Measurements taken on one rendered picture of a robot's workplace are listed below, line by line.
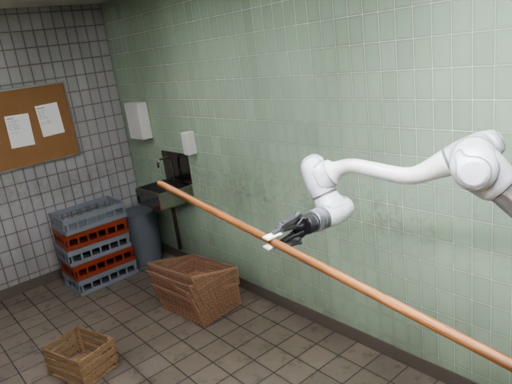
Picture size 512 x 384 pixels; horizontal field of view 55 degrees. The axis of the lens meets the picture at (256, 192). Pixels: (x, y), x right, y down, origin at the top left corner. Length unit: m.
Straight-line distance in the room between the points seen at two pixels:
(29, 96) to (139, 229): 1.61
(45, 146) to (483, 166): 4.27
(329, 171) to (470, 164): 0.57
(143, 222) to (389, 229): 2.77
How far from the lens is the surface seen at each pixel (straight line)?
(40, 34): 5.18
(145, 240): 5.07
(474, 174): 1.55
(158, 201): 4.36
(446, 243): 2.79
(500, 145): 1.75
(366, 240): 3.11
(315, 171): 1.89
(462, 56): 2.52
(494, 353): 1.34
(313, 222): 1.83
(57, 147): 5.18
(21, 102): 5.07
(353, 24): 2.85
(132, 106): 4.93
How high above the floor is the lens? 2.02
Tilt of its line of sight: 17 degrees down
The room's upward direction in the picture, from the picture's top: 7 degrees counter-clockwise
